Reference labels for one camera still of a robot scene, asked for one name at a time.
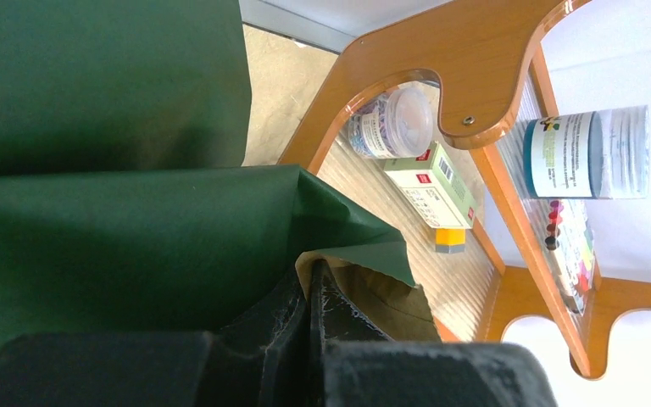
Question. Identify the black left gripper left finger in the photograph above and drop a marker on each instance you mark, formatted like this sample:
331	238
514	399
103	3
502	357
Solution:
260	359

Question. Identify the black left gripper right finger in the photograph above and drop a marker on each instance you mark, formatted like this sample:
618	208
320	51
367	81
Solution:
355	363

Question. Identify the green paper bag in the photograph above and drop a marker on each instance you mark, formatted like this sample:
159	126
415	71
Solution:
124	201

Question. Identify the yellow grey sponge block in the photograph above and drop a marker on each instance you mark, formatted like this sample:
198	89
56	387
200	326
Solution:
450	241

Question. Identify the small white box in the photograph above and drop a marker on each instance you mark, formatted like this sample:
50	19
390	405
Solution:
431	184

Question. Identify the small clear glass jar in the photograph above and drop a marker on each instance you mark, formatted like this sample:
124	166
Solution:
393	125

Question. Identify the pack of coloured markers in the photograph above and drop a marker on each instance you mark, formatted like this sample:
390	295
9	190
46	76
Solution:
569	241

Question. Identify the orange wooden shelf rack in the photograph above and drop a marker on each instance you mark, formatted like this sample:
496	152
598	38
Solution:
481	53

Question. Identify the white jar with blue lid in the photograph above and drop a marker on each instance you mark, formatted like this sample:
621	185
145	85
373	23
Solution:
601	154

